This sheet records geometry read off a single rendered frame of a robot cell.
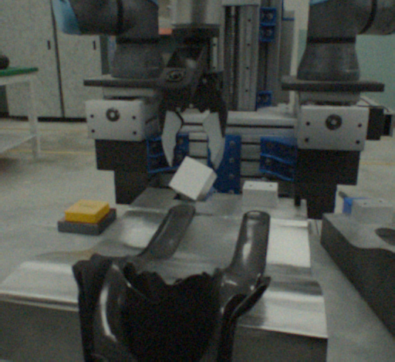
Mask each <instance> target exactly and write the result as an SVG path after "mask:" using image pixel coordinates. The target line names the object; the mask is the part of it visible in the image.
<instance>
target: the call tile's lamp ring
mask: <svg viewBox="0 0 395 362"><path fill-rule="evenodd" d="M109 210H111V211H109V212H108V213H106V214H105V215H104V216H103V217H102V218H101V219H100V220H99V221H98V222H97V223H95V222H79V221H71V220H63V219H64V218H65V215H64V216H63V217H62V218H61V219H60V220H58V222H63V223H66V222H72V224H80V225H97V226H99V225H100V223H101V222H102V221H103V220H104V219H105V218H106V217H108V216H109V215H111V214H112V213H113V212H114V211H115V210H116V208H109Z"/></svg>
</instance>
